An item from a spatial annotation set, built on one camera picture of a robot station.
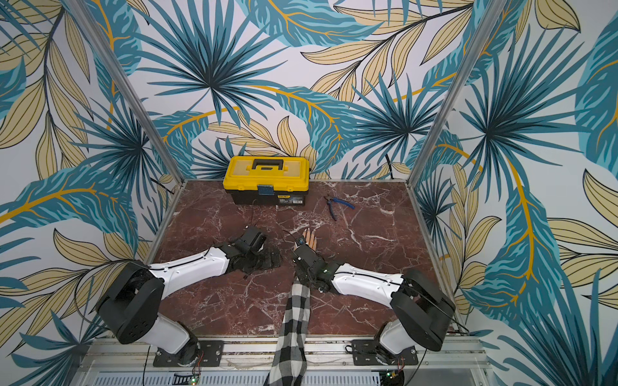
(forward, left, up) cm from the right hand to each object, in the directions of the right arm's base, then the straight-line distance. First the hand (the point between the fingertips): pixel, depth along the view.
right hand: (304, 263), depth 87 cm
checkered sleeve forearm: (-30, +4, +1) cm, 30 cm away
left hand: (0, +12, -1) cm, 12 cm away
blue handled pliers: (+32, -12, -4) cm, 34 cm away
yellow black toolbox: (+32, +15, +11) cm, 37 cm away
